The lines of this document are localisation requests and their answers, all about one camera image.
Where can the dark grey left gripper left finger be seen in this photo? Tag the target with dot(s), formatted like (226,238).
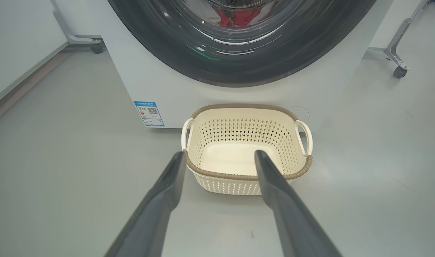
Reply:
(156,210)

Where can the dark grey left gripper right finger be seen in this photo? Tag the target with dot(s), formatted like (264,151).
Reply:
(288,214)

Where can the red white-trimmed jersey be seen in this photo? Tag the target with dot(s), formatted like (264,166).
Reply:
(251,16)

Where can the red shorts with white stripe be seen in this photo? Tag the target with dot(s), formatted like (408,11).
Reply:
(226,19)

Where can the cream perforated laundry basket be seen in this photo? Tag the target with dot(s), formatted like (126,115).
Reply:
(224,157)

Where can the white front-load washing machine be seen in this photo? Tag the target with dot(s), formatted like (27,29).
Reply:
(153,78)

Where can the blue energy label sticker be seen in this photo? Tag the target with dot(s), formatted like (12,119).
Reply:
(148,113)

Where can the round drain filter cover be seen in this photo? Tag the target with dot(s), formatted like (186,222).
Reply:
(303,112)

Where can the grey metal caster leg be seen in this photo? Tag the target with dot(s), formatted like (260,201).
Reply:
(65,30)
(399,35)

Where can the white partition panel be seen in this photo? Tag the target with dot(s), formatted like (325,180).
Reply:
(387,21)
(21,43)

